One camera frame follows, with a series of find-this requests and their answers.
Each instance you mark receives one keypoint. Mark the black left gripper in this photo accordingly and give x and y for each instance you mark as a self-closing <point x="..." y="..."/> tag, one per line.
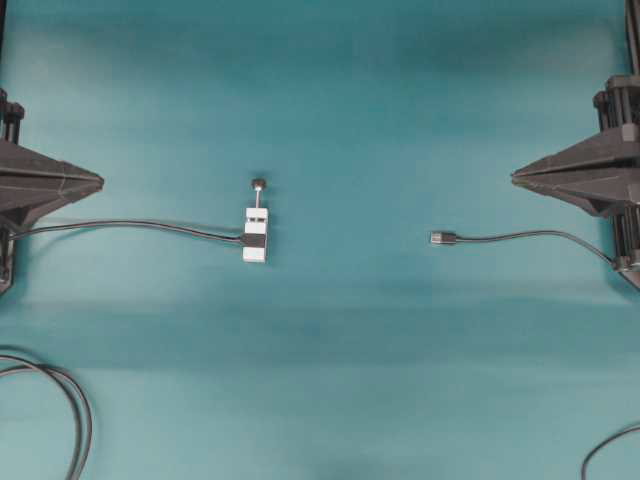
<point x="17" y="163"/>

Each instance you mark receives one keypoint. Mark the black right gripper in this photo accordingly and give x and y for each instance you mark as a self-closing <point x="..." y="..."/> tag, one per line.
<point x="618" y="104"/>

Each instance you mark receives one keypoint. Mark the white mini vise clamp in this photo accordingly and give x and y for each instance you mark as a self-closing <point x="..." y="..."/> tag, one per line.
<point x="254" y="238"/>

